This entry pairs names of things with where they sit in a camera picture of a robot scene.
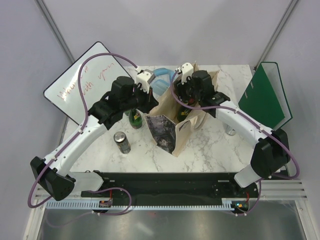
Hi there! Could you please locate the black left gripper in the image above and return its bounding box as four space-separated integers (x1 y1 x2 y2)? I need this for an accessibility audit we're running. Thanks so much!
121 83 159 114

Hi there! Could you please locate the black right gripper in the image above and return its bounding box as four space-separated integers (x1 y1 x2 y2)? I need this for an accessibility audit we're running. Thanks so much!
173 74 202 103

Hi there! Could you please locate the cream canvas Monet tote bag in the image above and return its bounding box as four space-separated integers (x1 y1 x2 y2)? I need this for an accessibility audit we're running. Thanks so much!
145 74 208 157

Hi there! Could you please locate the Coca-Cola glass bottle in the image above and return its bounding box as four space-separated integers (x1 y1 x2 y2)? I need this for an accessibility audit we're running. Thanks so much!
176 99 196 123

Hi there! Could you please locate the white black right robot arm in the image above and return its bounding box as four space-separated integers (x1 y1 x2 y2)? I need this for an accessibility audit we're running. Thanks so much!
170 67 291 197

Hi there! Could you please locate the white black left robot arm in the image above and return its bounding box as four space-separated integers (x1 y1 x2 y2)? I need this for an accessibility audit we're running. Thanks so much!
30 72 158 201

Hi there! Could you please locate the green Perrier bottle front left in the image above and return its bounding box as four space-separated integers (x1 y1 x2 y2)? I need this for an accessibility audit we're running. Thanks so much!
128 109 143 129

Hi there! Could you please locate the black Schweppes drink can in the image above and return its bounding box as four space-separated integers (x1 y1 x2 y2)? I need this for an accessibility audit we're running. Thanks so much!
113 131 131 154

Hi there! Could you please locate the white dry-erase board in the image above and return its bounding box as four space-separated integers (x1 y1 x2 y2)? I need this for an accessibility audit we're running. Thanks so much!
43 42 129 125

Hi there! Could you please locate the silver Red Bull can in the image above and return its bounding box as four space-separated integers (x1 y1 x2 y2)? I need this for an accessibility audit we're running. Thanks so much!
225 125 236 136

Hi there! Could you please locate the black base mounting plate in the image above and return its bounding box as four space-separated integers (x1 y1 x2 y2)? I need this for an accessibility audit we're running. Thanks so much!
81 172 259 205

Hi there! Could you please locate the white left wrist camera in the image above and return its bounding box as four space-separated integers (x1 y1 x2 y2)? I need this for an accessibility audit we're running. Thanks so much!
135 69 156 94

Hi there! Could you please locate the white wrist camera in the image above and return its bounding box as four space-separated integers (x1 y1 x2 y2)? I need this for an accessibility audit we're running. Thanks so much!
176 62 194 85
135 69 156 94

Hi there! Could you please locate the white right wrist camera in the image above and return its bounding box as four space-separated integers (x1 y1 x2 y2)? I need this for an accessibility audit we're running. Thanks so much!
176 62 194 85

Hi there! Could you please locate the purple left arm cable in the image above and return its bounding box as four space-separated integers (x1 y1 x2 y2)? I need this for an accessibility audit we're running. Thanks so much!
27 52 140 208

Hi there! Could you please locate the green ring binder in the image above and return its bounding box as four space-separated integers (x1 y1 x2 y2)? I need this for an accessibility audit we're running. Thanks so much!
238 61 293 130

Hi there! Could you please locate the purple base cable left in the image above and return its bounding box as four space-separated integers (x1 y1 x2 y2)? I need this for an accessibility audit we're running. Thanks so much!
44 186 133 229

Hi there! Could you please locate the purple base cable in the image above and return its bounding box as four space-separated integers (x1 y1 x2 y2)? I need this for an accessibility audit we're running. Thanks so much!
224 180 263 217
44 186 133 229

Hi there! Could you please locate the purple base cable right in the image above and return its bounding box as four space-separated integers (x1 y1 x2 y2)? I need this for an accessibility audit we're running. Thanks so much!
224 180 263 217

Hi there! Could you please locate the light blue slotted cable duct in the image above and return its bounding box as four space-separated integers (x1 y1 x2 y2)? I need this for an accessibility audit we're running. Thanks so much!
45 198 235 211

